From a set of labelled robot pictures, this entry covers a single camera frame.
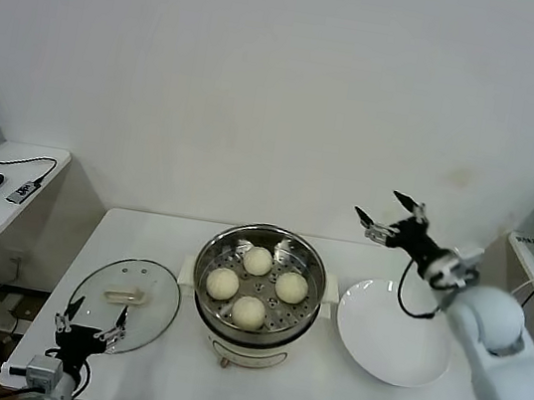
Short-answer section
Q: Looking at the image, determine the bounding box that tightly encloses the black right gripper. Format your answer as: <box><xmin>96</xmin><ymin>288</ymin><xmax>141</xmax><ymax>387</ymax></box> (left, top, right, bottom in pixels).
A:
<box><xmin>346</xmin><ymin>184</ymin><xmax>455</xmax><ymax>279</ymax></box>

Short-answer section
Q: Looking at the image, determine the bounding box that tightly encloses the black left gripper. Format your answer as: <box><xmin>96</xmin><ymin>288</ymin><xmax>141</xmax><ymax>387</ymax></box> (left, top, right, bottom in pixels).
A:
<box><xmin>47</xmin><ymin>292</ymin><xmax>132</xmax><ymax>371</ymax></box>

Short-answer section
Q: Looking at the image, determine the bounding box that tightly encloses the round glass pot lid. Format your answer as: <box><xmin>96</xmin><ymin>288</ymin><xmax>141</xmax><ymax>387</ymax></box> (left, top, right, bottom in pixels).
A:
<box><xmin>60</xmin><ymin>249</ymin><xmax>187</xmax><ymax>363</ymax></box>

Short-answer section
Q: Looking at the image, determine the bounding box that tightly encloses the white steamed baozi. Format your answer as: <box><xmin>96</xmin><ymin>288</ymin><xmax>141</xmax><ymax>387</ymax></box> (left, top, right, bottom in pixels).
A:
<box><xmin>228</xmin><ymin>294</ymin><xmax>269</xmax><ymax>334</ymax></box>
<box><xmin>203</xmin><ymin>266</ymin><xmax>243</xmax><ymax>304</ymax></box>
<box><xmin>240</xmin><ymin>244</ymin><xmax>274</xmax><ymax>278</ymax></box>
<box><xmin>272</xmin><ymin>269</ymin><xmax>311</xmax><ymax>306</ymax></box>

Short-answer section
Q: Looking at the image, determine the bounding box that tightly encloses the perforated steel steamer basket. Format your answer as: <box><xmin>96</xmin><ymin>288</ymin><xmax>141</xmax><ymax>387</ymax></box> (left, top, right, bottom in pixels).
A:
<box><xmin>169</xmin><ymin>212</ymin><xmax>348</xmax><ymax>354</ymax></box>

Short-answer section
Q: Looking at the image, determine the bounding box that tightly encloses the white round plate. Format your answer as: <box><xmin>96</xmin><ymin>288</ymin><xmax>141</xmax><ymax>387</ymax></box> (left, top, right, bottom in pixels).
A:
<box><xmin>326</xmin><ymin>273</ymin><xmax>462</xmax><ymax>394</ymax></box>

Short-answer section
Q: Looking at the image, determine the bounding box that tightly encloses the white side table with sticker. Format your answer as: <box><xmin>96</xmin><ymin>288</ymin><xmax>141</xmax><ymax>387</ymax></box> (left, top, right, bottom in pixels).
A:
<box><xmin>469</xmin><ymin>225</ymin><xmax>534</xmax><ymax>351</ymax></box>

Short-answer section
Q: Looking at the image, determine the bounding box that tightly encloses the grey usb hub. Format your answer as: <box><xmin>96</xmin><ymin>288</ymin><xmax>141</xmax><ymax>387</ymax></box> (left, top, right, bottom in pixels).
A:
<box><xmin>4</xmin><ymin>174</ymin><xmax>36</xmax><ymax>207</ymax></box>

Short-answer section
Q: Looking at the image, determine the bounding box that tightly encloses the cream electric cooking pot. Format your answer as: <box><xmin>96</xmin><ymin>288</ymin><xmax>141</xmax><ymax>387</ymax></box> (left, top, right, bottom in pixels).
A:
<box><xmin>181</xmin><ymin>294</ymin><xmax>319</xmax><ymax>383</ymax></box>

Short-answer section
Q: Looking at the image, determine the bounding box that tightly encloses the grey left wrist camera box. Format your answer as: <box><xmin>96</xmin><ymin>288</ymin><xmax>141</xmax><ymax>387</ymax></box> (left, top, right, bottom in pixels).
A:
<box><xmin>23</xmin><ymin>352</ymin><xmax>67</xmax><ymax>390</ymax></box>

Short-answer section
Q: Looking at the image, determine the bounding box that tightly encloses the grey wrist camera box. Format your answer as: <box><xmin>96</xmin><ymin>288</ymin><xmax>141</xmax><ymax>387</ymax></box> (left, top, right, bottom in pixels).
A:
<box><xmin>450</xmin><ymin>243</ymin><xmax>486</xmax><ymax>274</ymax></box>
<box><xmin>23</xmin><ymin>352</ymin><xmax>67</xmax><ymax>390</ymax></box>

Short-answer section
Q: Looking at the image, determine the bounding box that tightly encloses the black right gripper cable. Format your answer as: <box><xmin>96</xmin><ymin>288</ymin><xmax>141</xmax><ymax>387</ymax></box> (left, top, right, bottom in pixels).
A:
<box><xmin>393</xmin><ymin>259</ymin><xmax>454</xmax><ymax>323</ymax></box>

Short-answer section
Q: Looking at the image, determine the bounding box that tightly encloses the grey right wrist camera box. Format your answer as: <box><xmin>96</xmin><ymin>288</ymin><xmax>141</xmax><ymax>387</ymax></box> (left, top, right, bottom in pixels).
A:
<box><xmin>450</xmin><ymin>243</ymin><xmax>486</xmax><ymax>274</ymax></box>

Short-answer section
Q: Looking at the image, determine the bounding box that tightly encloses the black usb hub cable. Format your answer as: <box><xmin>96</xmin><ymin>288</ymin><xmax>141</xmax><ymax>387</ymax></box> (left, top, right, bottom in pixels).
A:
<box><xmin>0</xmin><ymin>150</ymin><xmax>59</xmax><ymax>192</ymax></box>

